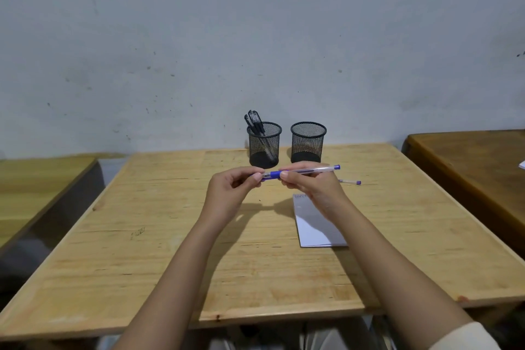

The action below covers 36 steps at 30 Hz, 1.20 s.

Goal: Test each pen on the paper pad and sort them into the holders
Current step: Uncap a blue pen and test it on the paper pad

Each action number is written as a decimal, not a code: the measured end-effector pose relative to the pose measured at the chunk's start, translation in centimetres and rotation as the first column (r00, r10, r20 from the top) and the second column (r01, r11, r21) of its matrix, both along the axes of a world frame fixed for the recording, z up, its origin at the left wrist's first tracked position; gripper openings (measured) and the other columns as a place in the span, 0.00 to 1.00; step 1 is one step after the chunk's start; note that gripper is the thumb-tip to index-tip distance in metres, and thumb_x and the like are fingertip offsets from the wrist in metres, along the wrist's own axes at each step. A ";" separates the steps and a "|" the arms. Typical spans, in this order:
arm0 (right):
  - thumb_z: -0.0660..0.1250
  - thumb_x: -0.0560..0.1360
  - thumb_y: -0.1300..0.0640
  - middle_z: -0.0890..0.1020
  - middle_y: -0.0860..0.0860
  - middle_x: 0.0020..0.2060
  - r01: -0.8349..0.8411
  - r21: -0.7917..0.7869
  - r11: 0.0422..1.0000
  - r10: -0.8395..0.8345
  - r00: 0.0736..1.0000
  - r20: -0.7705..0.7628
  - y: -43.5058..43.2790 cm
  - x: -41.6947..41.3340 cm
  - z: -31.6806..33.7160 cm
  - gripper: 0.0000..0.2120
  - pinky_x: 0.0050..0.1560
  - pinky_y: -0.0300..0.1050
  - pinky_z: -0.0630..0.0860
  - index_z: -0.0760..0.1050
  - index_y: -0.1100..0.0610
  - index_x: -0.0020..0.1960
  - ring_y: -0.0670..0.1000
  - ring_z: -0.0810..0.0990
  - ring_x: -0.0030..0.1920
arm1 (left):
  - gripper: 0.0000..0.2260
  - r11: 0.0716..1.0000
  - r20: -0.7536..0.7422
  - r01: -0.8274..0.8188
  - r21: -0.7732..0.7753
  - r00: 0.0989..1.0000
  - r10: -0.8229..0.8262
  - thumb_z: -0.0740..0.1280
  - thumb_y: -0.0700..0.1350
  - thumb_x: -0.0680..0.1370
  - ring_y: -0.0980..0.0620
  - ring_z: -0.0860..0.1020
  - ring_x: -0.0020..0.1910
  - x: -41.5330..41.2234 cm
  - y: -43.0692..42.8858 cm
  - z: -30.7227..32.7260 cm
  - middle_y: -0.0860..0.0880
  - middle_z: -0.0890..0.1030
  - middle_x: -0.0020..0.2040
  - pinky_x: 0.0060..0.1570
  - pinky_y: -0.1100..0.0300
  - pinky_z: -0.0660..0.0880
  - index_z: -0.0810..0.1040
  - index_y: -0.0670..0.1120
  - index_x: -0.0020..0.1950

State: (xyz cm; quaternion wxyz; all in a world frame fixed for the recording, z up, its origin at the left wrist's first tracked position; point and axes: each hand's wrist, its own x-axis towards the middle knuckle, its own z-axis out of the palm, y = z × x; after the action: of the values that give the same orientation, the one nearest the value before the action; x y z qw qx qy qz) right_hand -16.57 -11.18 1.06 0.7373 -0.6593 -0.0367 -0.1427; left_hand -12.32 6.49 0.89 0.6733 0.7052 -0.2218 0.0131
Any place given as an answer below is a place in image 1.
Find person's left forearm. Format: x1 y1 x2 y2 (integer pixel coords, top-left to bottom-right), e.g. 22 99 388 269
110 218 235 350

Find person's right forearm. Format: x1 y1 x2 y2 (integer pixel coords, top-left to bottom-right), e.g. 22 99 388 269
327 200 476 350

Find person's left hand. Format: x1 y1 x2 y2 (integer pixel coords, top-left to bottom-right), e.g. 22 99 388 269
200 166 266 232

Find black mesh pen holder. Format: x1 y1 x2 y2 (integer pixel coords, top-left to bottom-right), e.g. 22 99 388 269
246 121 283 169
290 121 328 164

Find dark wooden side table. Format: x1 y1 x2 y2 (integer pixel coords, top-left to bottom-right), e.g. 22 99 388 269
402 129 525 258

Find white notepad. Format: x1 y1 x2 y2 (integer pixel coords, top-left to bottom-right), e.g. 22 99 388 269
292 193 349 248

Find black pen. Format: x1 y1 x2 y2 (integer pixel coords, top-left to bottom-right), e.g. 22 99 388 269
244 114 261 136
248 110 267 136

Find light wooden side table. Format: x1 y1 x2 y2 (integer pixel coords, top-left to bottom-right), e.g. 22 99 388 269
0 156 99 254

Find person's right hand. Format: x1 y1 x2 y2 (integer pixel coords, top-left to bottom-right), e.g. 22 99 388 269
280 161 350 222

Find white sleeve cuff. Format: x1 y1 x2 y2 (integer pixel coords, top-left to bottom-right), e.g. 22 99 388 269
428 321 502 350

